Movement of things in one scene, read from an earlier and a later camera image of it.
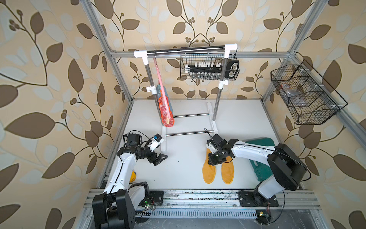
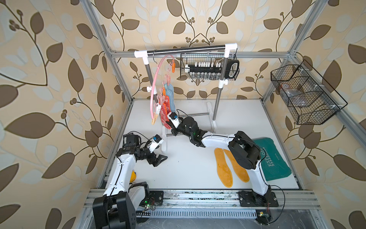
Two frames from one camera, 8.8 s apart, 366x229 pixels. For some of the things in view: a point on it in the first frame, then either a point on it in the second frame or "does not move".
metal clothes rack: (145, 54) does not move
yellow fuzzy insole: (208, 171) to (223, 170)
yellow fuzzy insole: (228, 171) to (241, 172)
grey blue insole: (159, 93) to (169, 92)
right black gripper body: (216, 157) to (181, 129)
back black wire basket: (207, 66) does not move
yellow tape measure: (133, 177) does not move
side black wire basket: (306, 95) does not move
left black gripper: (158, 160) does not move
